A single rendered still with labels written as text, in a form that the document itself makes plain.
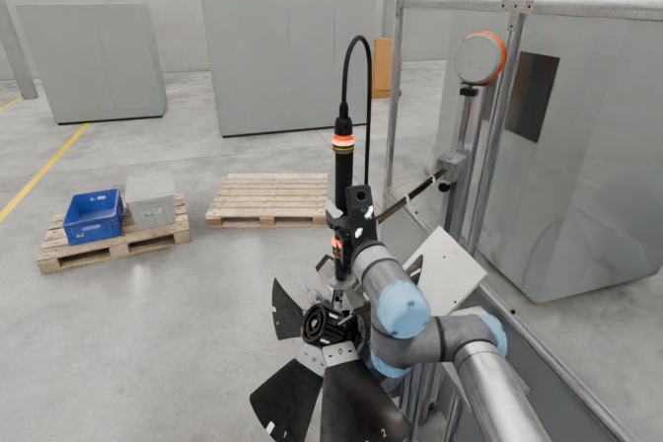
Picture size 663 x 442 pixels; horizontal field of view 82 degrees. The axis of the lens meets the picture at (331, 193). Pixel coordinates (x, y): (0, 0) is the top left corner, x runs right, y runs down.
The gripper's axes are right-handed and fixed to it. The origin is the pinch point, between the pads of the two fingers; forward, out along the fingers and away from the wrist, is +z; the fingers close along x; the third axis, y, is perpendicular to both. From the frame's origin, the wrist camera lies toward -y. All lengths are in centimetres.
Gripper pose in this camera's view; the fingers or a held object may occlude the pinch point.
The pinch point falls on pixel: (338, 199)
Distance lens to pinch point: 84.9
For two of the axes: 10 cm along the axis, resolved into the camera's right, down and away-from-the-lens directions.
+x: 9.6, -1.3, 2.5
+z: -2.8, -4.4, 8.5
